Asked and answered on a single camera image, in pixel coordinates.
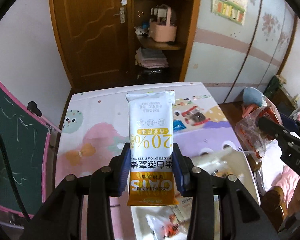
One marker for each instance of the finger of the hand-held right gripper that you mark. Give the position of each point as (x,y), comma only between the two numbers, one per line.
(270,126)
(292,123)

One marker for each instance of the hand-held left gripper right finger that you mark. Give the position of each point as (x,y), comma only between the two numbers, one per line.
(180,175)

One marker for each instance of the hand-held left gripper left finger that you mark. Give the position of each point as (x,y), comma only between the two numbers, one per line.
(123,172)

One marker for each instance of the red print clear snack packet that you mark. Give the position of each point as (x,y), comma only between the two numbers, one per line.
(252,137)

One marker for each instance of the white plastic tray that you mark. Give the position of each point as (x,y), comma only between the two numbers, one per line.
(141,218)

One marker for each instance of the white orange oat bar packet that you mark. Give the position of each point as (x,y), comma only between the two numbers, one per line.
(152,130)

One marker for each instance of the pink white bedding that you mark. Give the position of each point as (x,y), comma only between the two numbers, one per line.
(290,180)

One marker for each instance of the dark wooden cabinet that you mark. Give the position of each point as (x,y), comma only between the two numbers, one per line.
(285,97)

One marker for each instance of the pink plastic stool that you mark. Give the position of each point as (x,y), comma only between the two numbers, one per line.
(247,110)

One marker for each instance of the white barcode snack packet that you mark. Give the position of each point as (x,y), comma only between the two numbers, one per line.
(183,205)

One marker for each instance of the blue plush toy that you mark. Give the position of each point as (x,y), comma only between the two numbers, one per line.
(253,96)

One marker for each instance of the small blue snack packet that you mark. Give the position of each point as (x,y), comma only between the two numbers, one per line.
(179,125)

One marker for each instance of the orange red pieces snack packet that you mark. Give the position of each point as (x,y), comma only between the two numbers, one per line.
(165,228)

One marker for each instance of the cartoon printed table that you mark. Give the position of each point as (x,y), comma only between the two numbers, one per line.
(90,120)

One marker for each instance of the floral sliding wardrobe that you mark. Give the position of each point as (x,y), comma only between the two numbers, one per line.
(227,62)

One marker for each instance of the black box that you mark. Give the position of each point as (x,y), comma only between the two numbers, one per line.
(152,75)

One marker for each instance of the black clip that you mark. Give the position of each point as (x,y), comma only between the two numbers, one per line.
(32,106)

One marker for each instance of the pink framed chalkboard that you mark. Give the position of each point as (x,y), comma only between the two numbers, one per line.
(15,142)

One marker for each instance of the brown wooden shelf unit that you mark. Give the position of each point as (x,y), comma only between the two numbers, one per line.
(190,42)

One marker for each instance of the stack of folded cloths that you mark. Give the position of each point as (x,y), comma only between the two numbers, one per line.
(151,58)

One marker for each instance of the pink basket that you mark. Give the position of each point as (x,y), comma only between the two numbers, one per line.
(162,33)

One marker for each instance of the small plush toy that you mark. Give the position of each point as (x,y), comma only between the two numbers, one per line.
(141,31)

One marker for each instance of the brown wooden door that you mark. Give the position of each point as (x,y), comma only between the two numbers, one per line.
(90,30)

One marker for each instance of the white flower hook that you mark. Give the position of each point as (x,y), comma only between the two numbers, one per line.
(124,0)

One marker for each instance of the wall poster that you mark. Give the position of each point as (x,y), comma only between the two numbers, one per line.
(227,5)

